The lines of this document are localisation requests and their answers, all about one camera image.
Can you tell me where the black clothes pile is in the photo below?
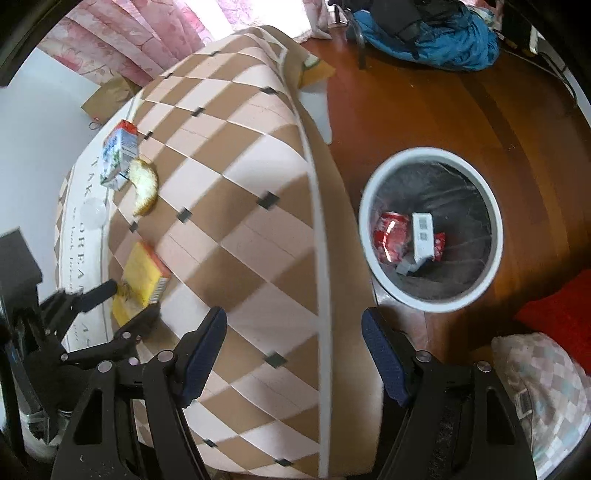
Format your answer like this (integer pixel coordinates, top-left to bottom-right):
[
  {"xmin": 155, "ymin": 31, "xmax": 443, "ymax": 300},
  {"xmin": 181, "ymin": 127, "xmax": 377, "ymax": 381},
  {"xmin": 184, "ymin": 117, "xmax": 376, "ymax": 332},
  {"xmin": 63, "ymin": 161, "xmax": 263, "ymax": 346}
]
[{"xmin": 330, "ymin": 0, "xmax": 462, "ymax": 42}]

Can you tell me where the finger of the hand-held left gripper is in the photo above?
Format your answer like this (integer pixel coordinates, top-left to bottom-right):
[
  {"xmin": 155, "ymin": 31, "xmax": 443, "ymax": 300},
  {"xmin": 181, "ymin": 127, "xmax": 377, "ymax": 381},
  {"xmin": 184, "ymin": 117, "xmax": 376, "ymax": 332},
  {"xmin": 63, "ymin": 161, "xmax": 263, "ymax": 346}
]
[
  {"xmin": 39, "ymin": 280, "xmax": 119, "ymax": 319},
  {"xmin": 62, "ymin": 306, "xmax": 161, "ymax": 370}
]

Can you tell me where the blue jacket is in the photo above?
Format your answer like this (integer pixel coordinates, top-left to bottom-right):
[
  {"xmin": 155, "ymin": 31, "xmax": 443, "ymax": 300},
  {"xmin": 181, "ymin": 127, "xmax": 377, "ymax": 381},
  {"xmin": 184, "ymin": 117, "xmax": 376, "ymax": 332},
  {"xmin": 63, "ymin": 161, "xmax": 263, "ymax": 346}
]
[{"xmin": 350, "ymin": 4, "xmax": 502, "ymax": 71}]

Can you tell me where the blue and white milk carton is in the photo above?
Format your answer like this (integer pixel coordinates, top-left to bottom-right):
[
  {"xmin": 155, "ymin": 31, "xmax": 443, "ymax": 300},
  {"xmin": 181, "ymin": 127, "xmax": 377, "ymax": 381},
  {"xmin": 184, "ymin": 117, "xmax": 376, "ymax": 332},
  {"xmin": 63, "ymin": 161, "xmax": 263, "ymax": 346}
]
[{"xmin": 99, "ymin": 119, "xmax": 140, "ymax": 191}]

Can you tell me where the black clothes rack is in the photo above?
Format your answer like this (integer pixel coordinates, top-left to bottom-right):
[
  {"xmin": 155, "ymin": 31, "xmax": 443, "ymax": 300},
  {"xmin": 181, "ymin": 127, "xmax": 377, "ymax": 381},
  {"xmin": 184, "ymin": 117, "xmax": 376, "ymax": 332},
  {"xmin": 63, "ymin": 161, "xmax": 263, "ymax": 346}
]
[{"xmin": 332, "ymin": 9, "xmax": 370, "ymax": 71}]

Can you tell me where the checkered brown tablecloth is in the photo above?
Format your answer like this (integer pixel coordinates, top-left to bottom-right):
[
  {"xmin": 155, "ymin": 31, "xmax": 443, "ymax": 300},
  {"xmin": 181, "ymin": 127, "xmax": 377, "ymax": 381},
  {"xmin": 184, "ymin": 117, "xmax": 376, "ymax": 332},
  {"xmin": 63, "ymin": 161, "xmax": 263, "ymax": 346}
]
[{"xmin": 51, "ymin": 26, "xmax": 386, "ymax": 478}]

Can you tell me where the brown paper bag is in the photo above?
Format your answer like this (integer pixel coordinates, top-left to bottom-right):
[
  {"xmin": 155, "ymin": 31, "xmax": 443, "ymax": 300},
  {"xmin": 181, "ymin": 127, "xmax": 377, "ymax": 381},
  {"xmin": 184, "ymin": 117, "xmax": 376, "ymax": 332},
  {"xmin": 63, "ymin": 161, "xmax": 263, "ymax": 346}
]
[{"xmin": 81, "ymin": 76, "xmax": 141, "ymax": 123}]

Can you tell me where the red soda can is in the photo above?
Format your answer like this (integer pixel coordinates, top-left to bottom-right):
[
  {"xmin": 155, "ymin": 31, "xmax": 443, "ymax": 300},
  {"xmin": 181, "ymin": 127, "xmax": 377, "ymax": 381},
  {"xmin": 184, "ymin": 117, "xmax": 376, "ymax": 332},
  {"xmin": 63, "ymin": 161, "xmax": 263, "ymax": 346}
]
[{"xmin": 373, "ymin": 211, "xmax": 415, "ymax": 265}]

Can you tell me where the white and blue box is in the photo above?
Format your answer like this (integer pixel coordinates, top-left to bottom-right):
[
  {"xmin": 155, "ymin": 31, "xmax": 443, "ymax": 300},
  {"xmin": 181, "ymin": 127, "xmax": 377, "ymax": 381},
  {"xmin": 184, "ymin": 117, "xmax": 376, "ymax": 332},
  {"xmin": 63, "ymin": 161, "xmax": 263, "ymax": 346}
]
[{"xmin": 410, "ymin": 212, "xmax": 437, "ymax": 265}]

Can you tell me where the brown cardboard piece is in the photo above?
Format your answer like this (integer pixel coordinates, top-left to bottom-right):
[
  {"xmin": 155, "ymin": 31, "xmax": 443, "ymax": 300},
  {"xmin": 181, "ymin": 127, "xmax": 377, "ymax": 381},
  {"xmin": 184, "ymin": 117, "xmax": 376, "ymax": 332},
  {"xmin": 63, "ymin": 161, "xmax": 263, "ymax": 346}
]
[{"xmin": 298, "ymin": 52, "xmax": 337, "ymax": 89}]

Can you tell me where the red cloth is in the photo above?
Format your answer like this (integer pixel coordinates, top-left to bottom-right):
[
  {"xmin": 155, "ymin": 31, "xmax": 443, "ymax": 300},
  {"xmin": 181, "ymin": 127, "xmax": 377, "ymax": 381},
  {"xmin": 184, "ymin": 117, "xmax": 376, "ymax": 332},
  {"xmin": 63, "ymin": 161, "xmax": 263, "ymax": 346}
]
[{"xmin": 514, "ymin": 271, "xmax": 591, "ymax": 366}]

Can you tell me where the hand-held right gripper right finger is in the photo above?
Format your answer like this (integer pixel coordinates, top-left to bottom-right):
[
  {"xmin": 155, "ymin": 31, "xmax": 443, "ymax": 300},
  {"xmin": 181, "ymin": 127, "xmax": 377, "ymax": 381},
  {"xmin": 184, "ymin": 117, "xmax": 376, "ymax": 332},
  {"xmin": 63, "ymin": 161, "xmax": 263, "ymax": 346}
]
[{"xmin": 361, "ymin": 308, "xmax": 539, "ymax": 480}]

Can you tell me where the white round trash bin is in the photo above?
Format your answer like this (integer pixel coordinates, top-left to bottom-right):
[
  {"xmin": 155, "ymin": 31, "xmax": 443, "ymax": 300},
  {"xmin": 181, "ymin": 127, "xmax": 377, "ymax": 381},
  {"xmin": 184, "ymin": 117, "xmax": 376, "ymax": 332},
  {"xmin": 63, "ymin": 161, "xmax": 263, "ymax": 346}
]
[{"xmin": 358, "ymin": 146, "xmax": 504, "ymax": 314}]

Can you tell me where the pink floral curtain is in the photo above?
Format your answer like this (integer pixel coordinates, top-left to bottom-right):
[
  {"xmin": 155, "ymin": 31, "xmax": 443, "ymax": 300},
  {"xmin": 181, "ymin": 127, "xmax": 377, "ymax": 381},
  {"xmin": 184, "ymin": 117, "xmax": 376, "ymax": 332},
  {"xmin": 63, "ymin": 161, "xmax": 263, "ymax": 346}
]
[{"xmin": 36, "ymin": 0, "xmax": 334, "ymax": 86}]

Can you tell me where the yellow cigarette box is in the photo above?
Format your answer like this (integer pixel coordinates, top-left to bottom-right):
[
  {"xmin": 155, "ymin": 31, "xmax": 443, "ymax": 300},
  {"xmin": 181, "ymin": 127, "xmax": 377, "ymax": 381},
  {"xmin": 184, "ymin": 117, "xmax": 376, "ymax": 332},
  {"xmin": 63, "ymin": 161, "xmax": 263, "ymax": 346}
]
[{"xmin": 112, "ymin": 240, "xmax": 173, "ymax": 326}]

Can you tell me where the pastel checkered blanket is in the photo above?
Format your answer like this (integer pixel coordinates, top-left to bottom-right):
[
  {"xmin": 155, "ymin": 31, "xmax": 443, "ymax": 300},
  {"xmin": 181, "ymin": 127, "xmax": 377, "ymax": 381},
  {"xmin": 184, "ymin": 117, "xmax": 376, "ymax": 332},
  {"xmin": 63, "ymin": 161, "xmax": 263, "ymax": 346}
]
[{"xmin": 491, "ymin": 331, "xmax": 591, "ymax": 478}]

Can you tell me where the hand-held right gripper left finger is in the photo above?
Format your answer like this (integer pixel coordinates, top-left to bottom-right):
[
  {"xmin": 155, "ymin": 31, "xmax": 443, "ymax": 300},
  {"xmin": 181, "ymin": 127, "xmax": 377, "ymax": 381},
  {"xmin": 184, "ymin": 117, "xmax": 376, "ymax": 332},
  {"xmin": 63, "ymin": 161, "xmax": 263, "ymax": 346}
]
[{"xmin": 51, "ymin": 306, "xmax": 228, "ymax": 480}]

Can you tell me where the bitten bread piece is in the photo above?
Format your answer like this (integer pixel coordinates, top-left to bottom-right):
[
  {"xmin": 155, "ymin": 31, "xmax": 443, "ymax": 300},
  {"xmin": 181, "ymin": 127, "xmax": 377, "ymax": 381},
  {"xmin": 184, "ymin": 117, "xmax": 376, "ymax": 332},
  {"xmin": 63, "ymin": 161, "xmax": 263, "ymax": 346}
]
[{"xmin": 126, "ymin": 158, "xmax": 160, "ymax": 217}]

